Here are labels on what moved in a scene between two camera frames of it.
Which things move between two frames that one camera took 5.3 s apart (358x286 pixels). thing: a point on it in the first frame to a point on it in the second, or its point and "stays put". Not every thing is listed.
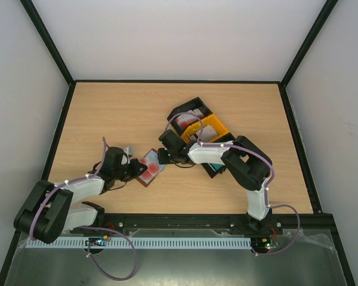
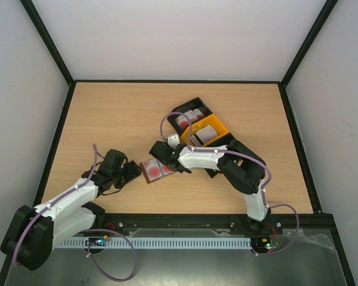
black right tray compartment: x=210 y=170 stays put
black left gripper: x=136 y=171 stays put
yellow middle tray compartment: x=219 y=128 stays put
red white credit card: x=146 y=176 to x=152 y=164
